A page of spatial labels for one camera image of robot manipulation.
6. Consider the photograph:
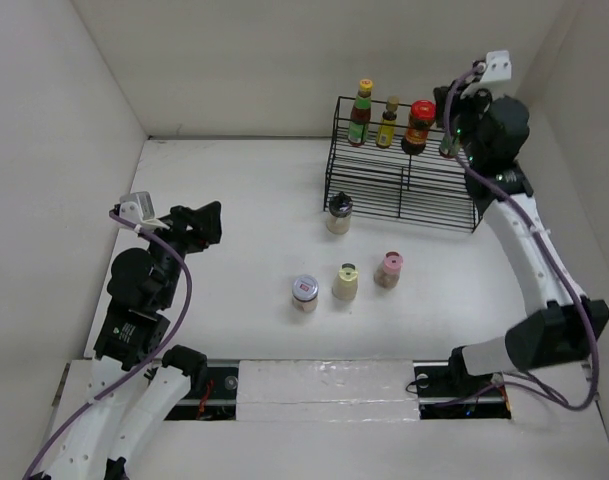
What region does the yellow lid spice shaker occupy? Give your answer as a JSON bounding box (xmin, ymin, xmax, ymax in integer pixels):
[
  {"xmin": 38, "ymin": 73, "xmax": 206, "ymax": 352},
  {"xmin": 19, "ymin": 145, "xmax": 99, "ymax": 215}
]
[{"xmin": 332, "ymin": 263, "xmax": 359, "ymax": 301}]

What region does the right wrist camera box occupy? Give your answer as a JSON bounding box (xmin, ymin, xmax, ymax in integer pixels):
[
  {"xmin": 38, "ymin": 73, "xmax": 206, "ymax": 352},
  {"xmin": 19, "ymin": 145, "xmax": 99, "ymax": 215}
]
[{"xmin": 461, "ymin": 50, "xmax": 512, "ymax": 97}]

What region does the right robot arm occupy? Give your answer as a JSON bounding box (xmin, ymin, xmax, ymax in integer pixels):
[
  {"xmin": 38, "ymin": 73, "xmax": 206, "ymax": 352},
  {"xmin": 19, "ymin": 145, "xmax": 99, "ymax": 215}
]
[{"xmin": 434, "ymin": 83, "xmax": 609, "ymax": 394}]

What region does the white lid jar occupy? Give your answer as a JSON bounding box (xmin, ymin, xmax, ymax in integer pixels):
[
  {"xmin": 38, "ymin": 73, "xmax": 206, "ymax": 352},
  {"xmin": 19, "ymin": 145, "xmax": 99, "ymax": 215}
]
[{"xmin": 292, "ymin": 275, "xmax": 319, "ymax": 313}]

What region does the black cap spice shaker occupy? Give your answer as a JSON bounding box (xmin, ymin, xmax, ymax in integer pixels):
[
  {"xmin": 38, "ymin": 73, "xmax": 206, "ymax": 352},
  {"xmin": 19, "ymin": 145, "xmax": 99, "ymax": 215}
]
[{"xmin": 326, "ymin": 191, "xmax": 353, "ymax": 235}]

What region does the black wire rack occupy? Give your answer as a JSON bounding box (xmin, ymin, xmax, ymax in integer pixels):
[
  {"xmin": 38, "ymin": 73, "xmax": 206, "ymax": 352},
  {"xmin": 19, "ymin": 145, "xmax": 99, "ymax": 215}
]
[{"xmin": 323, "ymin": 96, "xmax": 481, "ymax": 233}]

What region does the green label sauce bottle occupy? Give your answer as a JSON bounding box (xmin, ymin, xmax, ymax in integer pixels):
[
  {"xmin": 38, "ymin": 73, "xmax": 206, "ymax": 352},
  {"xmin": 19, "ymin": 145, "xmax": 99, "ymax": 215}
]
[{"xmin": 438, "ymin": 128, "xmax": 461, "ymax": 159}]

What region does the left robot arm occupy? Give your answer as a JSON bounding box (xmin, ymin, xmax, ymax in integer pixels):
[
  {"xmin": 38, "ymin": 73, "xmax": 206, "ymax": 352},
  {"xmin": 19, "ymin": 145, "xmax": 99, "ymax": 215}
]
[{"xmin": 24, "ymin": 192, "xmax": 222, "ymax": 479}]

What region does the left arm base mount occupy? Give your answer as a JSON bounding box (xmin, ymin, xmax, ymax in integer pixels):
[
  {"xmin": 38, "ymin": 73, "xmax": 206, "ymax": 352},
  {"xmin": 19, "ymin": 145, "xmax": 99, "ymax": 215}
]
[{"xmin": 165, "ymin": 360, "xmax": 239, "ymax": 422}]

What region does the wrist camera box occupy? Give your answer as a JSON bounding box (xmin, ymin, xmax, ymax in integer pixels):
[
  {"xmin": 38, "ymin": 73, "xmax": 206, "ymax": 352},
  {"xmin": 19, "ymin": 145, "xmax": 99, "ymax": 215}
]
[
  {"xmin": 109, "ymin": 191, "xmax": 168, "ymax": 231},
  {"xmin": 461, "ymin": 50, "xmax": 512, "ymax": 97}
]

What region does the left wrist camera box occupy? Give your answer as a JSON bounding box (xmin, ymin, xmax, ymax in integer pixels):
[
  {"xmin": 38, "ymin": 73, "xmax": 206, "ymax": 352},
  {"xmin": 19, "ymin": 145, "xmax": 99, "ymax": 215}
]
[{"xmin": 109, "ymin": 191, "xmax": 168, "ymax": 231}]

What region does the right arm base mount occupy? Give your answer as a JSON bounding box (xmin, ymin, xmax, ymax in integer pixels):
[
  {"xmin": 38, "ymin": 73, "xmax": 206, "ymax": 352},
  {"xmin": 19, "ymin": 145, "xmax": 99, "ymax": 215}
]
[{"xmin": 406, "ymin": 360, "xmax": 512, "ymax": 420}]

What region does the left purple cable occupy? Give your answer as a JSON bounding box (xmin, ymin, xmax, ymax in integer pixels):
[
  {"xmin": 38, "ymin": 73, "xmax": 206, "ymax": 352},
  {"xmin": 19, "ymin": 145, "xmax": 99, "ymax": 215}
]
[{"xmin": 23, "ymin": 209, "xmax": 194, "ymax": 480}]

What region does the red lid chili jar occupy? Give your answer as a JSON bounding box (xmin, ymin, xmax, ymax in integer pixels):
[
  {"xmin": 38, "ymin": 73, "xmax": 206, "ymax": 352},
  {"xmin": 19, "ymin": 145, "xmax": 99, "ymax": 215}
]
[{"xmin": 401, "ymin": 100, "xmax": 437, "ymax": 156}]

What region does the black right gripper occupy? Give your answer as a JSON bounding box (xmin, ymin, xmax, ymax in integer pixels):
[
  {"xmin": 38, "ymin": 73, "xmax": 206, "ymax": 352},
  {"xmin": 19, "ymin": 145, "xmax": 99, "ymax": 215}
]
[{"xmin": 435, "ymin": 76, "xmax": 496, "ymax": 164}]

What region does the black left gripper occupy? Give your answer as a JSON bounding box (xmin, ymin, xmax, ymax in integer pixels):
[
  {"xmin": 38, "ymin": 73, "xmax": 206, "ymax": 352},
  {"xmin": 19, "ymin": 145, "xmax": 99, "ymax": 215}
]
[{"xmin": 141, "ymin": 199, "xmax": 221, "ymax": 306}]

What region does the yellow cap chili sauce bottle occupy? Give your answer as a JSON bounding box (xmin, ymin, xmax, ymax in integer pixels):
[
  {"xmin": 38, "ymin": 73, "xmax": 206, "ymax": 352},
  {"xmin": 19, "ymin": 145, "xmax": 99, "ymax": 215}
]
[{"xmin": 347, "ymin": 79, "xmax": 374, "ymax": 146}]

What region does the pink lid spice shaker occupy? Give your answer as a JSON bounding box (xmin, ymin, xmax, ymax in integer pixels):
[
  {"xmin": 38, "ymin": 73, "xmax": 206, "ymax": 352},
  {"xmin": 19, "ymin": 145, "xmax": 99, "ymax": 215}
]
[{"xmin": 374, "ymin": 251, "xmax": 404, "ymax": 290}]

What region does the small yellow oil bottle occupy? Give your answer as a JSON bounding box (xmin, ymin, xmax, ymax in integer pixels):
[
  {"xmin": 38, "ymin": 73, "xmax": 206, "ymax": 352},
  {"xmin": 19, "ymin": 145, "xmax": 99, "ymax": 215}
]
[{"xmin": 375, "ymin": 96, "xmax": 399, "ymax": 149}]

